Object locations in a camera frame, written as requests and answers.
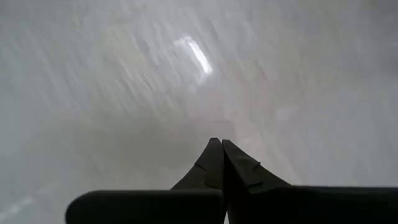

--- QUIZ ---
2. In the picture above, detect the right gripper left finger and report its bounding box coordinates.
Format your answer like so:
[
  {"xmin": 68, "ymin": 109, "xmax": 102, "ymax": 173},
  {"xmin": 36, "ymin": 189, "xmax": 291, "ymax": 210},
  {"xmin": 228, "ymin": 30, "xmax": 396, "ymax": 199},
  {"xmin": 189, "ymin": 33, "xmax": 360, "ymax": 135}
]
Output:
[{"xmin": 64, "ymin": 137, "xmax": 226, "ymax": 224}]

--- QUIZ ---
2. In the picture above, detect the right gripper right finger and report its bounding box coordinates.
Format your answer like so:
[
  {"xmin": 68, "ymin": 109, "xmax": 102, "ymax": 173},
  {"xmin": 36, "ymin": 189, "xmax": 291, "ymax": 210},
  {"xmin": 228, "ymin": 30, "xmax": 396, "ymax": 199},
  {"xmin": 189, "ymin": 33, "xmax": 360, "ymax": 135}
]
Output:
[{"xmin": 221, "ymin": 139, "xmax": 398, "ymax": 224}]

